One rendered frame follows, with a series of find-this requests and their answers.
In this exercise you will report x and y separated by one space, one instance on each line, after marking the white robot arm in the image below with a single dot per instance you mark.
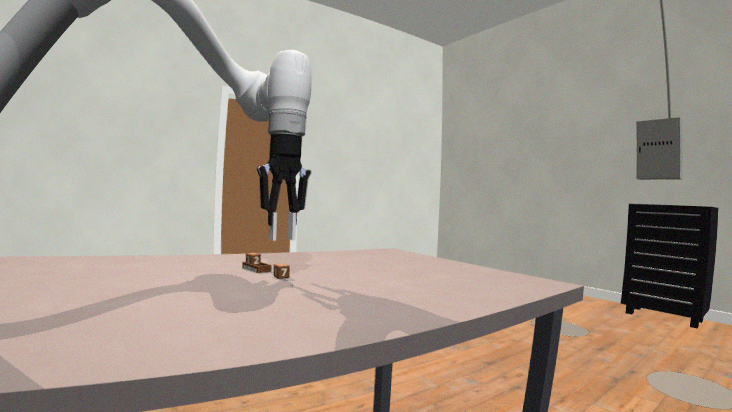
286 91

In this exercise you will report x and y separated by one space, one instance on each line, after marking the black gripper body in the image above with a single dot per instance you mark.
285 149

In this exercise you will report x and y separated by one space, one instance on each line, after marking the brown wooden number cube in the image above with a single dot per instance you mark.
253 258
281 271

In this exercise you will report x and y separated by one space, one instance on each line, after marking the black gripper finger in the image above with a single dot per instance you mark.
293 198
270 204

